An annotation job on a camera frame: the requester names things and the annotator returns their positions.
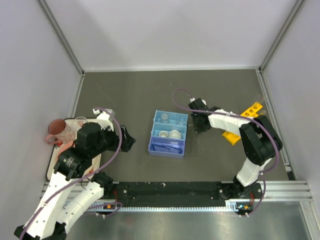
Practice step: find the grey slotted cable duct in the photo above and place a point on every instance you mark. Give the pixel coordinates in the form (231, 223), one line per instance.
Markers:
(230, 206)

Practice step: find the small clear glass beaker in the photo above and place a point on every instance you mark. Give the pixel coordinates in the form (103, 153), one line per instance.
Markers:
(182, 121)

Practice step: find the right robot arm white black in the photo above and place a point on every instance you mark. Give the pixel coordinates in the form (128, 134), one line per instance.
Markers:
(259, 139)

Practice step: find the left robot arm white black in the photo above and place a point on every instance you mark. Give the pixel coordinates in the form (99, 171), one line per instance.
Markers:
(53, 218)

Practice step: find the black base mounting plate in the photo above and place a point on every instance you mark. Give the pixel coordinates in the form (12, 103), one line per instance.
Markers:
(171, 194)

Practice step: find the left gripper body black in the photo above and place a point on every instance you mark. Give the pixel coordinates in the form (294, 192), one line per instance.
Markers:
(110, 140)

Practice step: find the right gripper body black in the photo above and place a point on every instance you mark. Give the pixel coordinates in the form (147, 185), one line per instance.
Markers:
(198, 128)

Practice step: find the white strawberry tray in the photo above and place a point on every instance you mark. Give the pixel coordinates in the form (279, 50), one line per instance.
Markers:
(96, 162)

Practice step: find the three-compartment blue organizer box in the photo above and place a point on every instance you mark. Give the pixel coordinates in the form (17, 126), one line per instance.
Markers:
(172, 125)

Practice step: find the blue safety glasses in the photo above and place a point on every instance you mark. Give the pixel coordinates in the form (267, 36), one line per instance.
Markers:
(165, 148)

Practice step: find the small white plastic cup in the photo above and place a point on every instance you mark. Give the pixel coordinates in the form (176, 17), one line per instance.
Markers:
(163, 134)

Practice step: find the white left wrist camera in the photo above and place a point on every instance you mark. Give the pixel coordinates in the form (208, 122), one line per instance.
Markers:
(104, 118)

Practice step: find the pink patterned mug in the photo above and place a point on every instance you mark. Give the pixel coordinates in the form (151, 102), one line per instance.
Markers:
(59, 132)

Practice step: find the white round dish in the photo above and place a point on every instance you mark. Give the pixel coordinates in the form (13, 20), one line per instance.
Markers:
(174, 134)

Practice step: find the clear drinking glass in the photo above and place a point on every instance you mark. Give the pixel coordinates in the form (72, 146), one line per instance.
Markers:
(78, 123)

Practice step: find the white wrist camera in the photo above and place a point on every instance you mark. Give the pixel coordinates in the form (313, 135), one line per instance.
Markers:
(104, 118)
(198, 100)

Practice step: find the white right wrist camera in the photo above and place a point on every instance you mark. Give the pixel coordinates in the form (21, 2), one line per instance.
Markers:
(198, 100)

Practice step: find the pink ceramic plate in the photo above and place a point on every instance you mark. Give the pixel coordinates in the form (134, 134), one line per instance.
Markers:
(66, 146)

